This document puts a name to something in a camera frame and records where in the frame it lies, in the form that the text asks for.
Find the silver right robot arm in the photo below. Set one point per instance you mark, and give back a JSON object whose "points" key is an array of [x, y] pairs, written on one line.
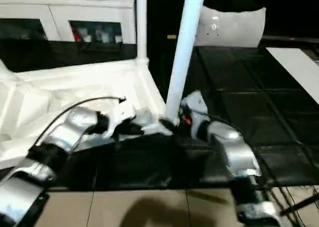
{"points": [[239, 167]]}

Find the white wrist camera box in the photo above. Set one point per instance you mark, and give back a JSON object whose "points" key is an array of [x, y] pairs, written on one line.
{"points": [[193, 103], [119, 114]]}

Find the white plastic table top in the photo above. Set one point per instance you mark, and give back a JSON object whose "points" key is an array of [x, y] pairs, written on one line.
{"points": [[65, 97]]}

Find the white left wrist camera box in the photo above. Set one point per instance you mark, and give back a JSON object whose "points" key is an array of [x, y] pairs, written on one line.
{"points": [[119, 114]]}

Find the white plastic table leg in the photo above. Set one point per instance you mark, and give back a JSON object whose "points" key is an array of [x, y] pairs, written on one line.
{"points": [[141, 25], [183, 52], [4, 70]]}

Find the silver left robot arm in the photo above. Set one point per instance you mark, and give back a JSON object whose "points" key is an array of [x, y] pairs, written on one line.
{"points": [[45, 167]]}

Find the black table frame bar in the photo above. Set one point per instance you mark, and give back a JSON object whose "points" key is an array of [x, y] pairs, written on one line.
{"points": [[301, 204]]}

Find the black work mat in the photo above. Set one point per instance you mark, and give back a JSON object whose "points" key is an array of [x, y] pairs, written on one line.
{"points": [[249, 102]]}

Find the white glass-door cabinet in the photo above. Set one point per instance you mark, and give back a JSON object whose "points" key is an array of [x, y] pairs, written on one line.
{"points": [[60, 17]]}

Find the small yellow label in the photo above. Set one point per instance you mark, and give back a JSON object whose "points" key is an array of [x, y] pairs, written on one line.
{"points": [[172, 37]]}

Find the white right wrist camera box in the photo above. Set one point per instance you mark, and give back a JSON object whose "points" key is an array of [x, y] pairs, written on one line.
{"points": [[193, 103]]}

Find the white flat board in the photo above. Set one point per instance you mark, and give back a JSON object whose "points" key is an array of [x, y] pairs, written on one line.
{"points": [[296, 67]]}

